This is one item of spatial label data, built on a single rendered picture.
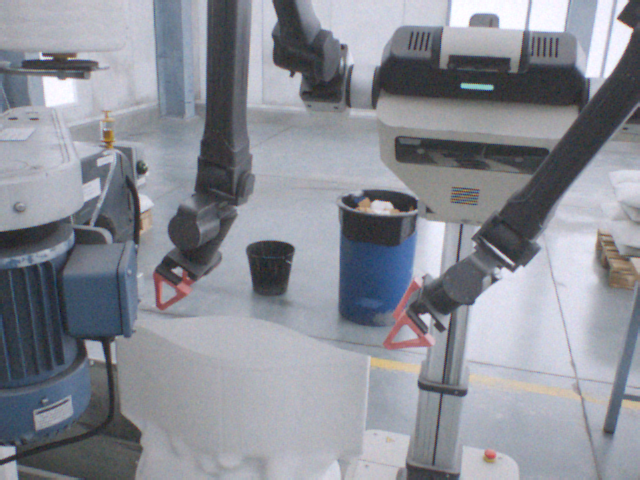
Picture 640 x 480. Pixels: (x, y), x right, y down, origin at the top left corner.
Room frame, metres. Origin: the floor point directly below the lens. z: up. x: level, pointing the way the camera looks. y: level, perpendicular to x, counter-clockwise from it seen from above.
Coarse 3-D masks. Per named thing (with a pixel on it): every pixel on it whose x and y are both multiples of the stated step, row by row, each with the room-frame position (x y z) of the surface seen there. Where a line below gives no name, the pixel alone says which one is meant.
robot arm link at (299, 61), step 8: (288, 48) 1.15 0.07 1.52; (288, 56) 1.15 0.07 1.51; (296, 56) 1.14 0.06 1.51; (304, 56) 1.14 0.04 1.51; (312, 56) 1.13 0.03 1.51; (288, 64) 1.16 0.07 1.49; (296, 64) 1.15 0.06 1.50; (304, 64) 1.14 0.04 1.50; (312, 64) 1.13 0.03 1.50; (304, 72) 1.15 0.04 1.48; (312, 72) 1.14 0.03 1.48; (312, 80) 1.17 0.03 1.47
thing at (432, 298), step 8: (424, 280) 0.92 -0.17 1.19; (432, 280) 0.94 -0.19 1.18; (440, 280) 0.89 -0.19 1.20; (424, 288) 0.89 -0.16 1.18; (432, 288) 0.89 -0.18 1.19; (440, 288) 0.88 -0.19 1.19; (424, 296) 0.87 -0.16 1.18; (432, 296) 0.88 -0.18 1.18; (440, 296) 0.87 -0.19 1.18; (448, 296) 0.87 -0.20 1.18; (416, 304) 0.86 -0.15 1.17; (424, 304) 0.85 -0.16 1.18; (432, 304) 0.87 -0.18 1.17; (440, 304) 0.87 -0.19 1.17; (448, 304) 0.87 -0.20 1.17; (456, 304) 0.87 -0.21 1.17; (432, 312) 0.85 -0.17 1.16; (440, 312) 0.87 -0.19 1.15; (448, 312) 0.88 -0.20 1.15; (440, 320) 0.85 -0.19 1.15; (448, 320) 0.87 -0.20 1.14; (440, 328) 0.85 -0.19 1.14; (448, 328) 0.85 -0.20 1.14
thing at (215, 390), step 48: (144, 336) 0.98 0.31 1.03; (192, 336) 1.03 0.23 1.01; (240, 336) 1.04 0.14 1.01; (288, 336) 1.00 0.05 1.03; (144, 384) 0.99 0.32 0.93; (192, 384) 0.91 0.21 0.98; (240, 384) 0.89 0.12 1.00; (288, 384) 0.90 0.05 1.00; (336, 384) 0.91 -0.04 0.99; (144, 432) 0.97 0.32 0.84; (192, 432) 0.91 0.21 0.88; (240, 432) 0.89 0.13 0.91; (288, 432) 0.90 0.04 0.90; (336, 432) 0.91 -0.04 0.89
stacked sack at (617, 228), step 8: (608, 224) 3.94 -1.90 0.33; (616, 224) 3.88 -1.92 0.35; (624, 224) 3.83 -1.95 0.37; (632, 224) 3.81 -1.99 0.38; (616, 232) 3.75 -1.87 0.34; (624, 232) 3.70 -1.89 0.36; (632, 232) 3.68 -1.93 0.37; (616, 240) 3.64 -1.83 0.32; (624, 240) 3.61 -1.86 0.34; (632, 240) 3.60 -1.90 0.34
